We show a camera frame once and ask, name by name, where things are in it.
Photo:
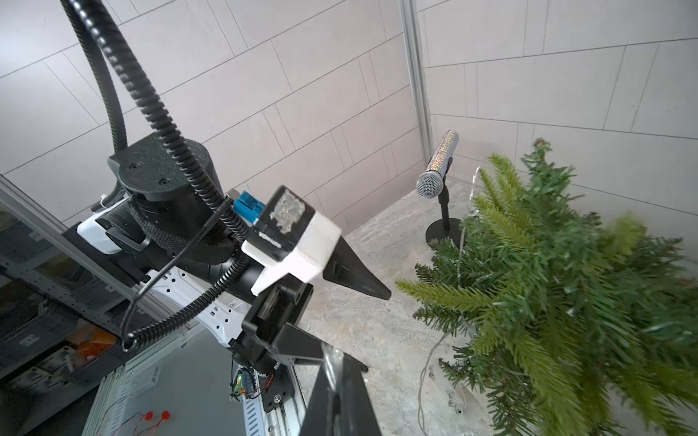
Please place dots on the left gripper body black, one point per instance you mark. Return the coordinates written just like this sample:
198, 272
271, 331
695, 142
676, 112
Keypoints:
283, 302

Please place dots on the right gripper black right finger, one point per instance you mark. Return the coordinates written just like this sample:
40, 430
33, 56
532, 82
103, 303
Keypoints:
356, 414

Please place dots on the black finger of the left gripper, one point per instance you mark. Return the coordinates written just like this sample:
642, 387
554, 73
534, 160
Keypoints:
345, 268
292, 345

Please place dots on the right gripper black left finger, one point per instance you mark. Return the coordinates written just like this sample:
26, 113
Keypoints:
323, 414

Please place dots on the small green christmas tree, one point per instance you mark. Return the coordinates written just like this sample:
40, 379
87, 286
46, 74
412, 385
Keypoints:
565, 312

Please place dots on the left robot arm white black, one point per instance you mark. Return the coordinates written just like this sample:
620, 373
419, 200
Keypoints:
243, 270

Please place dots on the left green circuit board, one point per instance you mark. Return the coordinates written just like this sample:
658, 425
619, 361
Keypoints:
249, 385

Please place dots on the glitter microphone on black stand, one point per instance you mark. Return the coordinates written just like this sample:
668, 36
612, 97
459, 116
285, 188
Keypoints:
432, 184

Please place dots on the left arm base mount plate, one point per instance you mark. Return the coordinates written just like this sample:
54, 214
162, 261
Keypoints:
276, 388

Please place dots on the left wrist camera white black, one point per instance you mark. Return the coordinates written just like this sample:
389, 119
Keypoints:
290, 237

